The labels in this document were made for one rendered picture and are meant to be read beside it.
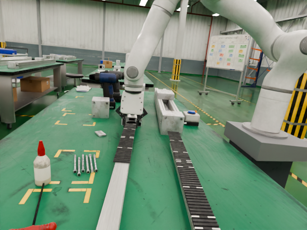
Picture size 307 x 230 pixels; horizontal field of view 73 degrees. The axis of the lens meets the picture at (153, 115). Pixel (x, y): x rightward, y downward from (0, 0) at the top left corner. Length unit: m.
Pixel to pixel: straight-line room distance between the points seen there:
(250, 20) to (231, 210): 0.69
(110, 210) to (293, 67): 0.81
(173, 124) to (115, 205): 0.55
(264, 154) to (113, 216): 0.62
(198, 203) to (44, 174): 0.38
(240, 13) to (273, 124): 0.47
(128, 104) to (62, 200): 0.51
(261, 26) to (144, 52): 0.46
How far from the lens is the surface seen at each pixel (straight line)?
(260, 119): 1.00
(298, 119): 4.05
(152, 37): 0.88
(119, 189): 0.53
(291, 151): 0.96
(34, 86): 4.73
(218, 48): 7.11
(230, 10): 0.97
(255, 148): 0.89
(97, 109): 1.13
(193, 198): 0.53
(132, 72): 0.82
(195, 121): 1.14
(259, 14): 0.96
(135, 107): 0.93
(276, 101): 0.99
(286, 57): 0.94
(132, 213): 0.52
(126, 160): 0.64
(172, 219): 0.52
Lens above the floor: 1.12
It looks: 16 degrees down
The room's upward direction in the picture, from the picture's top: 6 degrees clockwise
